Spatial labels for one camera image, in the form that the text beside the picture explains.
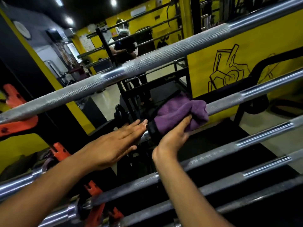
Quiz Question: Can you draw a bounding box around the person's left hand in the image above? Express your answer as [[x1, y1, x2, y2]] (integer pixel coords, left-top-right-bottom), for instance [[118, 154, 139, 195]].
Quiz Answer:
[[80, 119, 148, 172]]

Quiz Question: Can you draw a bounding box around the person's right hand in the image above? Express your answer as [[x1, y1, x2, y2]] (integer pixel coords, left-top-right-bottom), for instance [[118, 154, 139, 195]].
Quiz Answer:
[[151, 114, 193, 163]]

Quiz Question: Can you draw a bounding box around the purple cleaning cloth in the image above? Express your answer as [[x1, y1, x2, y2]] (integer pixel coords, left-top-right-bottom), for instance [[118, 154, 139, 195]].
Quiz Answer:
[[146, 92, 209, 143]]

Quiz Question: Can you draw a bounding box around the person's right forearm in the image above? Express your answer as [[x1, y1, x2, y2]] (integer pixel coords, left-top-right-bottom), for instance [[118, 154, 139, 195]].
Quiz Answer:
[[153, 155, 235, 227]]

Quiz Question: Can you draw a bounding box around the person's left forearm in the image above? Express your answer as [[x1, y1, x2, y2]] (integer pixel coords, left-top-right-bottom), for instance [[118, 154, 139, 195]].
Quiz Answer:
[[0, 150, 95, 227]]

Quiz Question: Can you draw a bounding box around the black barbell rack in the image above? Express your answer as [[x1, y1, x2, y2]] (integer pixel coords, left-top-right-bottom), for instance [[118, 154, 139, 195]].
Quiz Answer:
[[90, 57, 303, 227]]

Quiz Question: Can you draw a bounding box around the orange rack hook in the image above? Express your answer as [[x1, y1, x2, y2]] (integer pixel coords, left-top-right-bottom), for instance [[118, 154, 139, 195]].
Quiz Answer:
[[50, 142, 71, 161], [83, 180, 106, 227], [108, 207, 125, 222], [2, 83, 27, 109], [0, 115, 39, 138]]

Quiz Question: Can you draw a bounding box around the thick knurled steel barbell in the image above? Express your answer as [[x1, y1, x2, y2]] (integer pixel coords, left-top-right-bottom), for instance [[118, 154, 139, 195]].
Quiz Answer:
[[0, 0, 303, 125]]

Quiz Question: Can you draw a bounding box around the black curl bar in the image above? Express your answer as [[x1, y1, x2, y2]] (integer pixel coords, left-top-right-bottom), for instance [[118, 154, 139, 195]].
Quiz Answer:
[[196, 47, 303, 104]]

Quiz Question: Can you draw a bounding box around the wall mirror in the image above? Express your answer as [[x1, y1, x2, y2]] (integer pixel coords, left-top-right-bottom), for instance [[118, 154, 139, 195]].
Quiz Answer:
[[31, 0, 190, 121]]

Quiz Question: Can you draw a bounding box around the round wall clock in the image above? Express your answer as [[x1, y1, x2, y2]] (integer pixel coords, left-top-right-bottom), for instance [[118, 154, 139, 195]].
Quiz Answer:
[[12, 20, 32, 41]]

